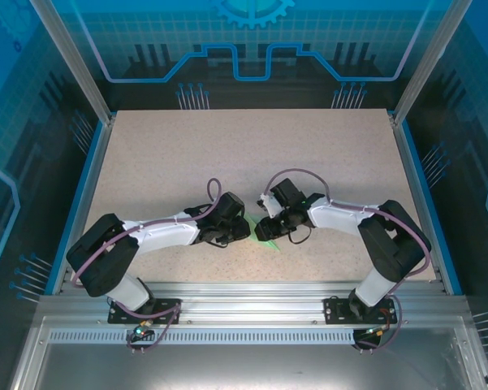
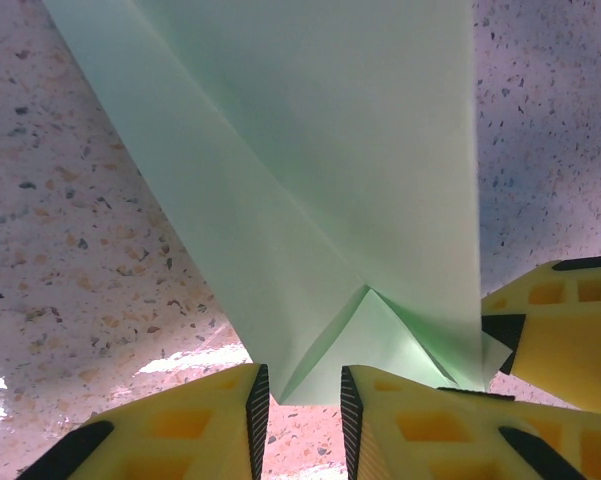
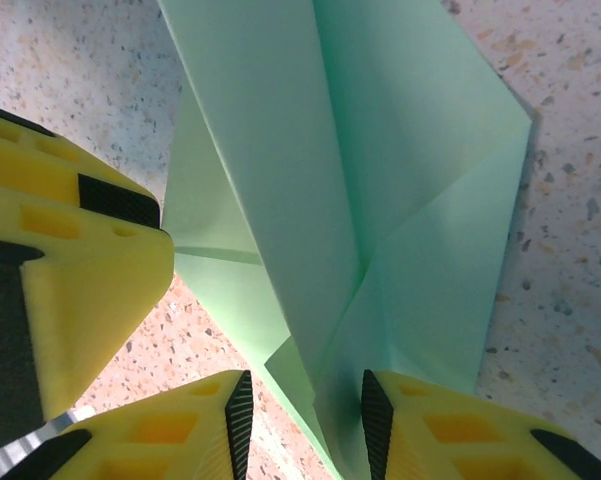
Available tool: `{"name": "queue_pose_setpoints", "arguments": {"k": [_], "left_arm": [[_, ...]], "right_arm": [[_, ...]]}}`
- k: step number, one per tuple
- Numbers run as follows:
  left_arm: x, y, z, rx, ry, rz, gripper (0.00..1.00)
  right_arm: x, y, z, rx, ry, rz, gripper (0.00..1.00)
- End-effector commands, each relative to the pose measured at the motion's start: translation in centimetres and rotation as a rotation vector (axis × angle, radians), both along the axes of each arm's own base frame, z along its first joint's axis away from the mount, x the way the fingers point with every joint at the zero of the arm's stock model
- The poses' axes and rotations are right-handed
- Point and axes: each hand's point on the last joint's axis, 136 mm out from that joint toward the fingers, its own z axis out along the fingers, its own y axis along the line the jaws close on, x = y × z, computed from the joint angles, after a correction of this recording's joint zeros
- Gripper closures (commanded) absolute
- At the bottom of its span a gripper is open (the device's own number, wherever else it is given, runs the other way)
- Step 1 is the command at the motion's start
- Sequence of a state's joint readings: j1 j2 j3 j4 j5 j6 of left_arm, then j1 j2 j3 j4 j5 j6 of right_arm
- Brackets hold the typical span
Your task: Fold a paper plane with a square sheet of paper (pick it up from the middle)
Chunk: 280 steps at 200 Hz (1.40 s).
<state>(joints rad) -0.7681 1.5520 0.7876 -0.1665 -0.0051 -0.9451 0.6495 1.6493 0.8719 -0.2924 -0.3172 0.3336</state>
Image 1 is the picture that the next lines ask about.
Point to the light green paper sheet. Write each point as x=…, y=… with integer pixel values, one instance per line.
x=252, y=223

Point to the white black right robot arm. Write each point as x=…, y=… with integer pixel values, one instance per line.
x=337, y=215

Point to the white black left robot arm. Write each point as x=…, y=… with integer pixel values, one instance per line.
x=166, y=233

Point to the steel sheet tray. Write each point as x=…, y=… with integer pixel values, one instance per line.
x=247, y=369

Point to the aluminium table edge beam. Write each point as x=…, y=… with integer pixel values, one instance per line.
x=251, y=300

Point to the small adapter with indicator light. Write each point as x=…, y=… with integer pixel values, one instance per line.
x=375, y=331
x=140, y=331

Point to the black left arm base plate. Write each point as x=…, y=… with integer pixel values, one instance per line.
x=170, y=304

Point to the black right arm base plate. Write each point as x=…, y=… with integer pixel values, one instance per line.
x=332, y=310

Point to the blue aluminium side rail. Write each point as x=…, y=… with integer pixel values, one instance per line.
x=422, y=203
x=85, y=203

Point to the aluminium frame post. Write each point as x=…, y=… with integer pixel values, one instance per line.
x=80, y=69
x=424, y=69

